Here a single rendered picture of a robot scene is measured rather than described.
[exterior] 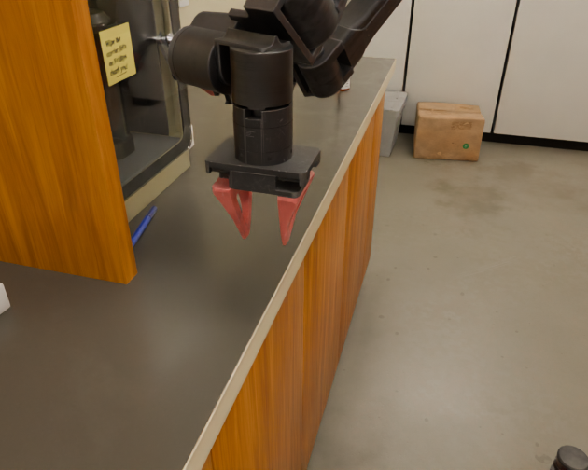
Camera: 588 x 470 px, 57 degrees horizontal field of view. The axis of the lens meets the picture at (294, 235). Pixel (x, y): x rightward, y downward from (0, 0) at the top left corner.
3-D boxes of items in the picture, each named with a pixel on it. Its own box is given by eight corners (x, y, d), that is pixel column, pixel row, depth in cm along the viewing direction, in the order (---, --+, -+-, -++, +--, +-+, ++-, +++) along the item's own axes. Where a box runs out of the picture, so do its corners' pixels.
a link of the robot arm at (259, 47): (263, 44, 44) (306, 33, 48) (205, 32, 48) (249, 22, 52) (265, 124, 48) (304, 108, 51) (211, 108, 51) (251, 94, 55)
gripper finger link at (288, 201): (253, 220, 62) (250, 144, 57) (314, 229, 60) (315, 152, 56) (231, 252, 57) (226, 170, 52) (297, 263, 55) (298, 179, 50)
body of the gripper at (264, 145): (229, 153, 58) (225, 85, 54) (321, 164, 56) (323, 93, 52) (203, 178, 53) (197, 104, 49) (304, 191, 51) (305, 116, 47)
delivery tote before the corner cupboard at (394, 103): (304, 149, 363) (304, 101, 345) (320, 128, 397) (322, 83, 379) (394, 160, 346) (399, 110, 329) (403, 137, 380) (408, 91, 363)
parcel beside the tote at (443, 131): (412, 158, 349) (417, 116, 334) (411, 140, 377) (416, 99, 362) (477, 162, 344) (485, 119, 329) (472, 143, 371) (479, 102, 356)
